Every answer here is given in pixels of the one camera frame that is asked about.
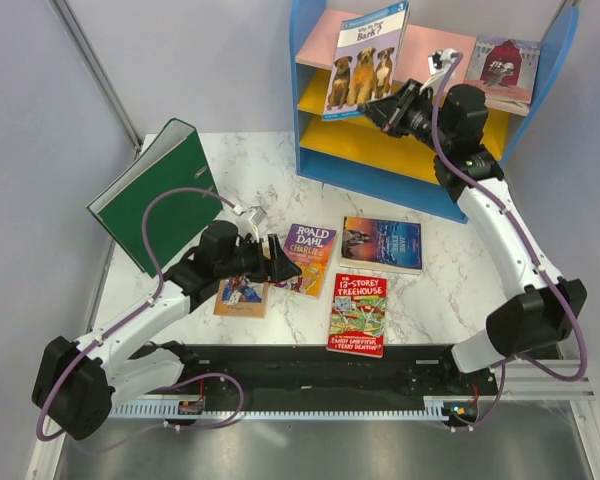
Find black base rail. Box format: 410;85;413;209
142;343;506;414

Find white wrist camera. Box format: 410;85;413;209
420;48;462;92
232;204;267;240

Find dogs bark book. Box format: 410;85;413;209
322;1;410;121

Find aluminium frame post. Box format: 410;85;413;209
49;0;142;153

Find grey red castle book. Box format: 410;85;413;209
464;35;541;116

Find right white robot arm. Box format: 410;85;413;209
357;80;588;394

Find Roald Dahl Charlie book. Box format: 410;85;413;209
276;223;336;298

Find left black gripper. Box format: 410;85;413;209
216;234;301;284

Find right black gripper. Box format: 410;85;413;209
359;78;453;154

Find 13-Storey Treehouse book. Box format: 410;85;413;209
326;273;388;358

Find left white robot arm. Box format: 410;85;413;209
32;220;301;441

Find blue shelf unit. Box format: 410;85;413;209
289;1;579;223

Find white slotted cable duct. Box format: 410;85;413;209
109;395;478;422

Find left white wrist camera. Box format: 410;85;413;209
232;204;267;240

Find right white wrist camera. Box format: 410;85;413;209
420;48;462;92

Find Jane Eyre book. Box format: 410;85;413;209
339;216;423;274

